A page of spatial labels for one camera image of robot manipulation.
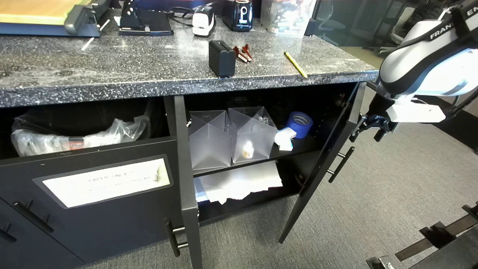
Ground clear plastic container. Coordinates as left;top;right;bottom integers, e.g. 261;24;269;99
190;111;230;172
228;106;278;165

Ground white paper stack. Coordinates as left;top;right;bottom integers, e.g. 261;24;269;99
194;162;282;205

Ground black tripod legs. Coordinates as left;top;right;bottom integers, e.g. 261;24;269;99
366;202;478;269

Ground yellow pencil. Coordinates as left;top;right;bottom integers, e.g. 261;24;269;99
284;51;309;79

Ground dark blue mug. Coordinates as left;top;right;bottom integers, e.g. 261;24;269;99
222;0;254;32

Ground black tilt-out trash drawer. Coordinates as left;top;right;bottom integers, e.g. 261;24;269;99
0;139;182;263

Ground blue painter tape roll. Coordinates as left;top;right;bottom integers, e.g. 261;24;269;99
287;111;314;139

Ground white stapler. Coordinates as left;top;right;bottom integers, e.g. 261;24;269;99
193;12;215;38

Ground clear plastic jar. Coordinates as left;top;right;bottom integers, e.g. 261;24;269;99
260;0;317;36

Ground black hole punch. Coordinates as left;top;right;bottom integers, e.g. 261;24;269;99
119;0;173;36

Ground red binder clips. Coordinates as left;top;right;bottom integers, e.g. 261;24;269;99
233;47;252;63

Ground white label on drawer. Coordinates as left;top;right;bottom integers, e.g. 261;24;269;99
34;157;173;209

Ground white crumpled paper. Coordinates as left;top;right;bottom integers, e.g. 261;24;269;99
273;127;296;151

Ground paper cutter with wooden board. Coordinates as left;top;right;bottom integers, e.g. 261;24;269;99
0;0;112;38

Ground right clear plastic container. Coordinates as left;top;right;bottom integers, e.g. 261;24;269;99
228;106;278;165

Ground small black box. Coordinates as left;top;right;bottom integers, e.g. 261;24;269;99
209;41;236;78

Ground clear plastic trash bag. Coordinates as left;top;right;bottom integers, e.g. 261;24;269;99
10;115;149;157

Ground black cabinet door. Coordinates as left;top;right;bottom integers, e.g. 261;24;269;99
166;96;203;269
278;82;364;244

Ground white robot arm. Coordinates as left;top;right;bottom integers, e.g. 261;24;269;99
349;0;478;142

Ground left clear plastic container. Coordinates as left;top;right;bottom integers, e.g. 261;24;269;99
190;111;230;172

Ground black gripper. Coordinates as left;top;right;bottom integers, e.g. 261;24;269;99
349;94;397;142

